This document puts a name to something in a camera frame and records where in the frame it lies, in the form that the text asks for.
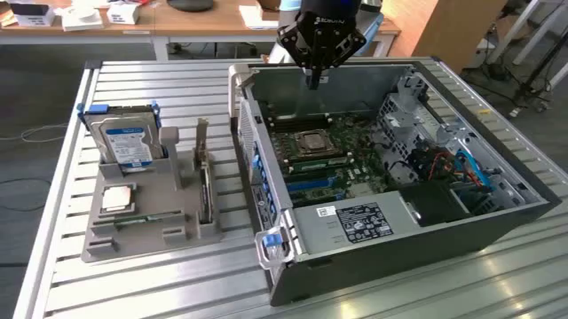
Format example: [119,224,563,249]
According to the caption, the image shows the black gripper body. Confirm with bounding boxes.
[294,0,361,39]

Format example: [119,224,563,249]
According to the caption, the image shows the black Nvidia graphics card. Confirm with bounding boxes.
[194,116,218,225]

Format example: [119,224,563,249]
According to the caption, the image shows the white paper stack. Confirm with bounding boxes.
[238,5,282,31]

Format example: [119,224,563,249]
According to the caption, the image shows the wooden desk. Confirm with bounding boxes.
[0,0,156,46]
[152,0,402,62]

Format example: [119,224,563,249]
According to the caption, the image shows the wooden cabinet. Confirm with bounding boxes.
[381,0,509,72]

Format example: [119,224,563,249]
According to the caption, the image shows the black round object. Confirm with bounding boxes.
[166,0,215,13]

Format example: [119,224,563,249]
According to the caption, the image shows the perforated metal disk bay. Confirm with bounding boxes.
[376,74,449,160]

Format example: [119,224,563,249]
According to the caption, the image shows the installed silver CPU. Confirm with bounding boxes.
[301,132,329,150]

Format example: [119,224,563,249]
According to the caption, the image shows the small white device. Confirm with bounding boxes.
[473,38,492,69]

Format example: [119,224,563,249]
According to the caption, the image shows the metal CPU socket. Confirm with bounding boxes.
[291,128,345,157]

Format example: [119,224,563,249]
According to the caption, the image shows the green motherboard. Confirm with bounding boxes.
[266,111,400,207]

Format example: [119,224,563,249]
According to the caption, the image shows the white box with blue print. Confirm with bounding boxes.
[106,1,143,26]

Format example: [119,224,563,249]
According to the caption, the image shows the black drive connector block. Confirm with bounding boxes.
[406,148,445,182]

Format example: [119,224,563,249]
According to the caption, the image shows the long PCIe expansion slot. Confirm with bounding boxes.
[286,175,341,187]

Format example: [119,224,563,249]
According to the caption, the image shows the black tripod stand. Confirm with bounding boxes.
[512,0,568,112]

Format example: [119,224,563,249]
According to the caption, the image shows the white round device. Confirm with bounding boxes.
[60,0,106,33]

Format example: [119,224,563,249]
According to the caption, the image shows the hard disk in blue caddy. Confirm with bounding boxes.
[78,99,166,173]

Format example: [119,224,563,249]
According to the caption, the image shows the grey power supply unit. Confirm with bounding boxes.
[290,191,422,257]

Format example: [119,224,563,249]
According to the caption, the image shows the white box with black lid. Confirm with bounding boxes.
[8,2,58,27]

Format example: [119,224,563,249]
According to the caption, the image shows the blue case latch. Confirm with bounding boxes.
[261,233,283,249]

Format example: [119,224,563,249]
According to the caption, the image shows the loose silver CPU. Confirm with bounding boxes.
[100,185,134,212]

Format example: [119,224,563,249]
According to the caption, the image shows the loose green RAM stick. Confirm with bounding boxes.
[114,214,175,226]

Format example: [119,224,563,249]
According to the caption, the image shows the black open PC case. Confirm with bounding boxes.
[226,61,564,308]

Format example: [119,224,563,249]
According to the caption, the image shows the grey plastic parts rack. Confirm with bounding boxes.
[80,126,227,264]

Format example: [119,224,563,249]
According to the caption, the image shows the white metal frame legs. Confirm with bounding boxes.
[485,0,568,86]

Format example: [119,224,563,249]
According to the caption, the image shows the red drive wire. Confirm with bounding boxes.
[424,151,461,182]

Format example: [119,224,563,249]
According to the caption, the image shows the blue SATA wire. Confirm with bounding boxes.
[454,148,496,193]

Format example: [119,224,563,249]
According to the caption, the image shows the grey case handle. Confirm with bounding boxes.
[254,225,294,269]

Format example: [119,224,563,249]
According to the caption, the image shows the white floor cable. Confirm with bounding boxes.
[0,122,71,144]

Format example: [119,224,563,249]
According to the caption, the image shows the black floor cable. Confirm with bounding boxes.
[0,178,51,212]

